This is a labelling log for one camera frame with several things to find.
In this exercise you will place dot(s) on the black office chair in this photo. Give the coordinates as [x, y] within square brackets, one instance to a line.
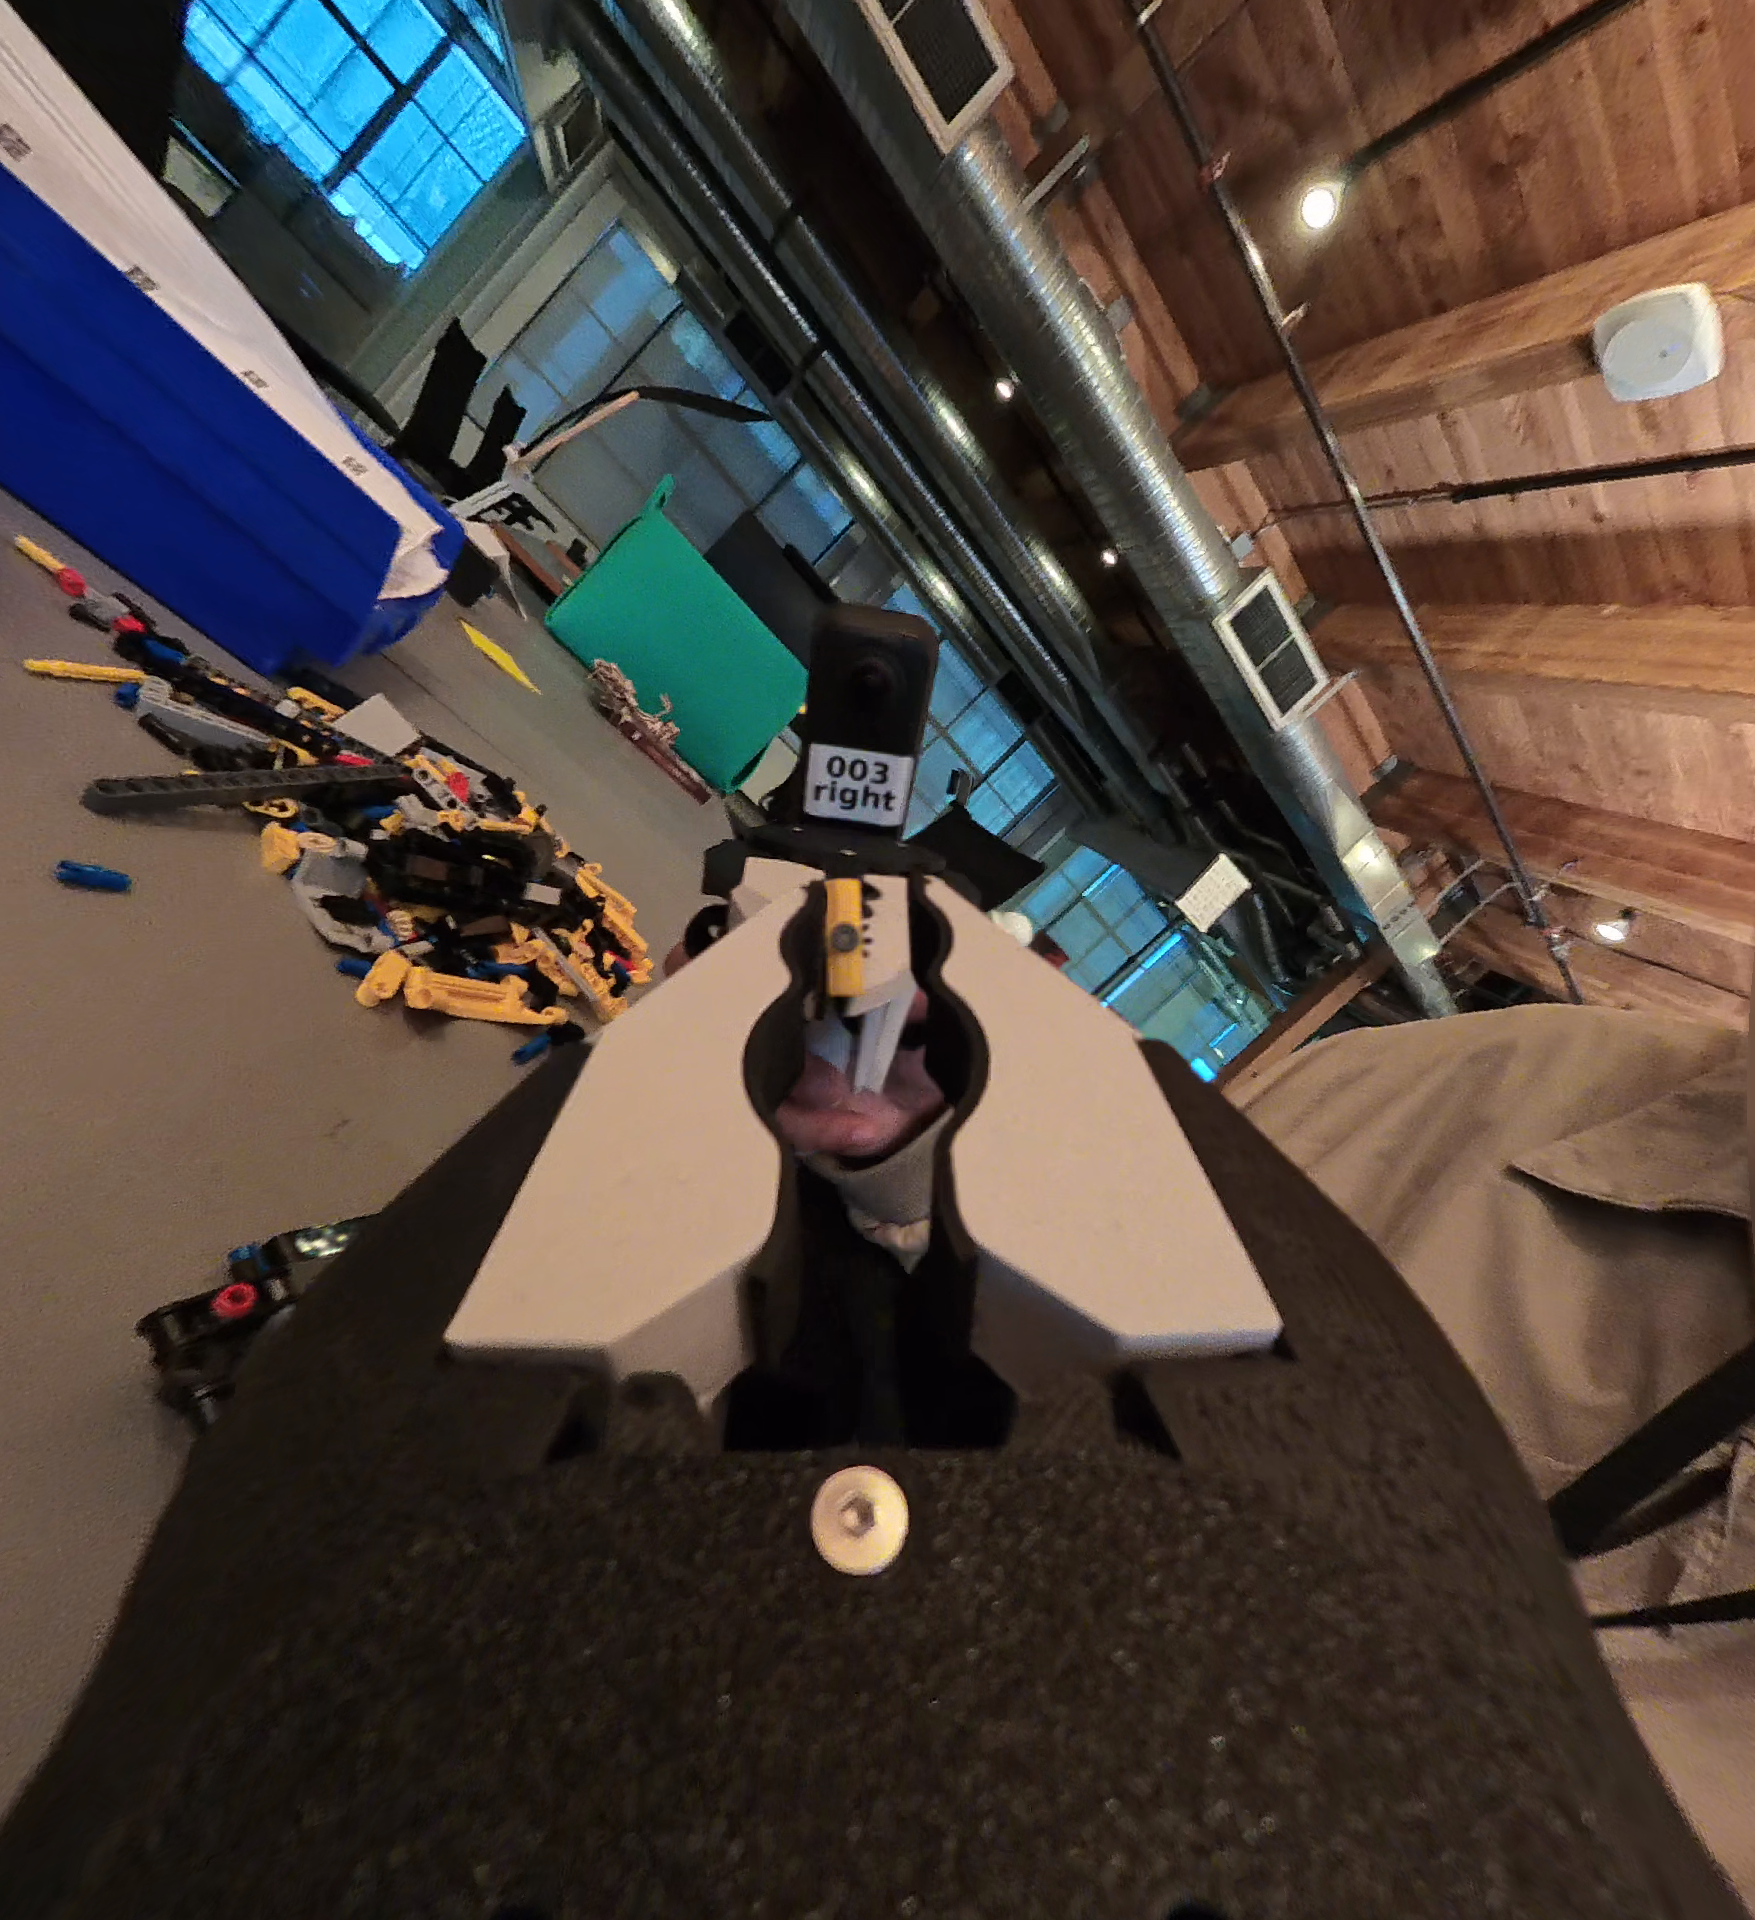
[451, 399]

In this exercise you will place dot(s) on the wooden stick stand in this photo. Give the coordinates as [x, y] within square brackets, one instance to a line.
[546, 450]

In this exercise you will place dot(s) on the black monitor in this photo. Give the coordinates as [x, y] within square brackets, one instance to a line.
[756, 569]

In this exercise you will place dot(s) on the white air vent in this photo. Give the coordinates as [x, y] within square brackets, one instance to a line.
[1268, 646]
[945, 61]

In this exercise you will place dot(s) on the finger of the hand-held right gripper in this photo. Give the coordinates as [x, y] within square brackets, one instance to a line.
[773, 898]
[899, 931]

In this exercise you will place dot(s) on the person's right hand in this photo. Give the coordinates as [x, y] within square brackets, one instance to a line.
[840, 1109]

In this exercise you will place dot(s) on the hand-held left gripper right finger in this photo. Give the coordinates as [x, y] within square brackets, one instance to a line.
[1118, 1201]

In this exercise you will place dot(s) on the small yellow black connector assembly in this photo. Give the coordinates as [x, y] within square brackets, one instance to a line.
[847, 939]

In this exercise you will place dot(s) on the silver ventilation duct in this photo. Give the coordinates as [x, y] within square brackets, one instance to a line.
[1088, 389]

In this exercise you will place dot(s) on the blue pin piece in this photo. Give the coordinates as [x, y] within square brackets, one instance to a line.
[93, 877]

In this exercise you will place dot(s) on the white sign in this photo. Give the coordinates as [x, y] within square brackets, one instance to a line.
[1210, 892]

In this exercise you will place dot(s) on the yellow flat sheet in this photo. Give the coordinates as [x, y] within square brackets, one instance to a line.
[498, 659]

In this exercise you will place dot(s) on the white ceiling access point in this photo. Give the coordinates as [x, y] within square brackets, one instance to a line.
[1656, 341]

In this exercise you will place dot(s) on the teal green storage box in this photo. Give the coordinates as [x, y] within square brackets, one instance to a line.
[666, 646]

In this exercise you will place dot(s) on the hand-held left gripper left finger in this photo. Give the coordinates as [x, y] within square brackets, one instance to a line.
[621, 1201]

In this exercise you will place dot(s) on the pile of brick pieces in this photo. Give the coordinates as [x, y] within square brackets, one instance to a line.
[473, 870]

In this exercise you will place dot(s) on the person's right forearm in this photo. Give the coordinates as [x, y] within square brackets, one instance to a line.
[884, 1193]

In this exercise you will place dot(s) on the black grey brick chassis assembly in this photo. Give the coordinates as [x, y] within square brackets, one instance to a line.
[217, 1320]

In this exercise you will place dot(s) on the blue bin with papers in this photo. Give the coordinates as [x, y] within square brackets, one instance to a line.
[142, 225]

